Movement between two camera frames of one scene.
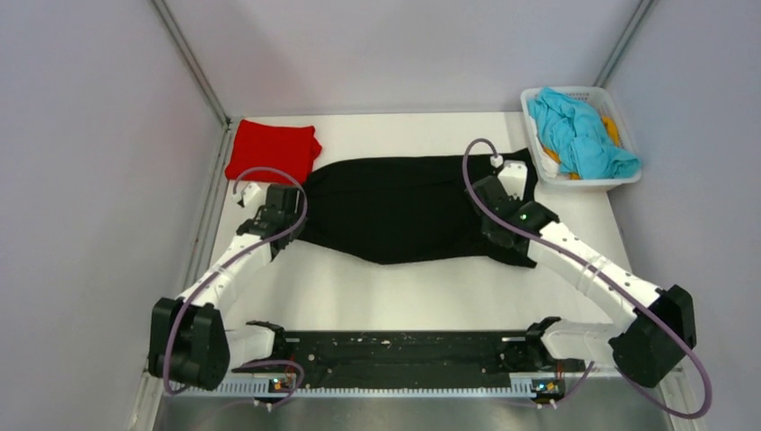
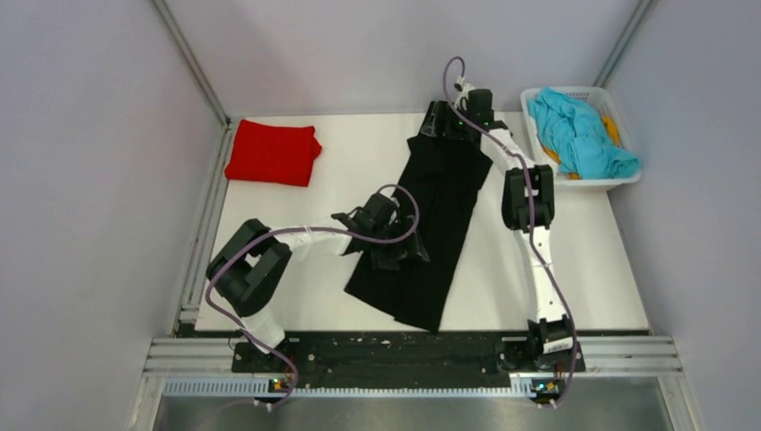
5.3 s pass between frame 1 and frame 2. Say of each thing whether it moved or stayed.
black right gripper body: moved
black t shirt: moved
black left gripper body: moved
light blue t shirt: stayed
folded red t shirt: stayed
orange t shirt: stayed
